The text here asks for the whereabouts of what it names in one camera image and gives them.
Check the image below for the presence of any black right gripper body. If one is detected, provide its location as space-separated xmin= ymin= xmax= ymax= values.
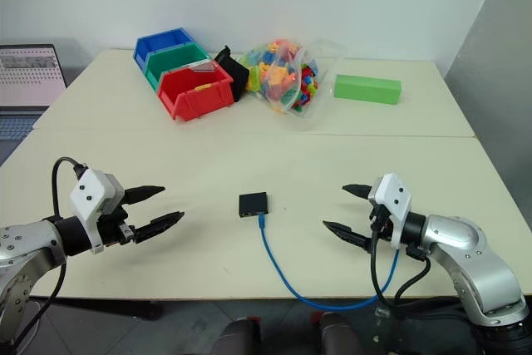
xmin=367 ymin=201 xmax=394 ymax=244

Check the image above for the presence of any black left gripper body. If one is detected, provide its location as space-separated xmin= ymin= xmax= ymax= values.
xmin=96 ymin=204 xmax=138 ymax=249

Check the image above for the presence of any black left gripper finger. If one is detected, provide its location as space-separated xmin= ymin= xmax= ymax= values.
xmin=124 ymin=184 xmax=166 ymax=207
xmin=134 ymin=210 xmax=185 ymax=245

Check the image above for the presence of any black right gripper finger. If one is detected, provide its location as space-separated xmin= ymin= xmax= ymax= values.
xmin=322 ymin=219 xmax=374 ymax=254
xmin=341 ymin=183 xmax=373 ymax=203

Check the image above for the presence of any small black box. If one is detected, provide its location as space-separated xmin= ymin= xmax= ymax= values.
xmin=238 ymin=191 xmax=270 ymax=219

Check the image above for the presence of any dark rounded shape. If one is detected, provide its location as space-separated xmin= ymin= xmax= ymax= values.
xmin=319 ymin=310 xmax=367 ymax=355
xmin=219 ymin=316 xmax=263 ymax=355

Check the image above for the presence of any green rectangular block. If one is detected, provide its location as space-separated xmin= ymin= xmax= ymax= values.
xmin=332 ymin=73 xmax=403 ymax=106

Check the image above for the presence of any red plastic storage bin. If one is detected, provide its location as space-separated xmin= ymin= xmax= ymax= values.
xmin=157 ymin=64 xmax=235 ymax=123

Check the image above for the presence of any clear bag of colourful bricks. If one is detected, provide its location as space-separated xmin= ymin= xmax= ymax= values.
xmin=237 ymin=37 xmax=347 ymax=121

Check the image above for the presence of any green plastic storage bin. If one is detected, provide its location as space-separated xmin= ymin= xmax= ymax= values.
xmin=145 ymin=42 xmax=211 ymax=92

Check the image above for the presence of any blue plastic storage bin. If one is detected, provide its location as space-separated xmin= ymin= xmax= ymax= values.
xmin=133 ymin=27 xmax=197 ymax=72

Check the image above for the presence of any black plastic storage bin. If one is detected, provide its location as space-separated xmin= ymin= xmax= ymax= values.
xmin=212 ymin=44 xmax=252 ymax=104

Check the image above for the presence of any grey laptop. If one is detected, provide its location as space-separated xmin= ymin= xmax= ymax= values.
xmin=0 ymin=42 xmax=69 ymax=141

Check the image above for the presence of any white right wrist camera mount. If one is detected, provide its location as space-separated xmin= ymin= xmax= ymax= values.
xmin=368 ymin=172 xmax=413 ymax=250

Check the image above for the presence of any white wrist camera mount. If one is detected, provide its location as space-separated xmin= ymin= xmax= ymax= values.
xmin=368 ymin=172 xmax=413 ymax=250
xmin=69 ymin=169 xmax=126 ymax=254

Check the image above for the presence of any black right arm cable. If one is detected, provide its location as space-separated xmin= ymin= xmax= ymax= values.
xmin=369 ymin=205 xmax=462 ymax=323

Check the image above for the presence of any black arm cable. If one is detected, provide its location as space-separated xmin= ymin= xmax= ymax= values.
xmin=0 ymin=156 xmax=88 ymax=350
xmin=369 ymin=205 xmax=462 ymax=323

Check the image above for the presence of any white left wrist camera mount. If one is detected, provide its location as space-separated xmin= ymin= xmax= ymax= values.
xmin=69 ymin=169 xmax=126 ymax=254

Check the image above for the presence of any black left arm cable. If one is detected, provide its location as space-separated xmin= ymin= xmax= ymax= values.
xmin=0 ymin=156 xmax=88 ymax=350

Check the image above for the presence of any blue cable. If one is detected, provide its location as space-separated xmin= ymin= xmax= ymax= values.
xmin=257 ymin=212 xmax=401 ymax=312

